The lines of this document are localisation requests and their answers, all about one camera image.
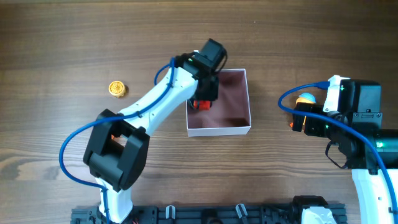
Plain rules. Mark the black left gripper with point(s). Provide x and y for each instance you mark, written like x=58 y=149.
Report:
x=213 y=93

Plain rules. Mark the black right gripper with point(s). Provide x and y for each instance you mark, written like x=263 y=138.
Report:
x=310 y=127

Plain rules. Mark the yellow round toy wheel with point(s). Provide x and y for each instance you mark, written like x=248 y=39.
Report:
x=117 y=89

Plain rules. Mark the multicoloured puzzle cube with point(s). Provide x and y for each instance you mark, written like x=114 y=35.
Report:
x=114 y=137

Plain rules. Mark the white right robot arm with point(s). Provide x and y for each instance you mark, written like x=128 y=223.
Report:
x=351 y=119

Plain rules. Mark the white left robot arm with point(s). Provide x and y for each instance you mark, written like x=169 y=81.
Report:
x=117 y=149

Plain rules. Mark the yellow duck toy blue hat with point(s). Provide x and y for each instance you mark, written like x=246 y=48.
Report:
x=302 y=102

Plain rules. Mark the white cardboard box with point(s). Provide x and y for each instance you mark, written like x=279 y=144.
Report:
x=230 y=114

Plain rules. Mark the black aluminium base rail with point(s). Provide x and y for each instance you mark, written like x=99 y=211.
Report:
x=302 y=209

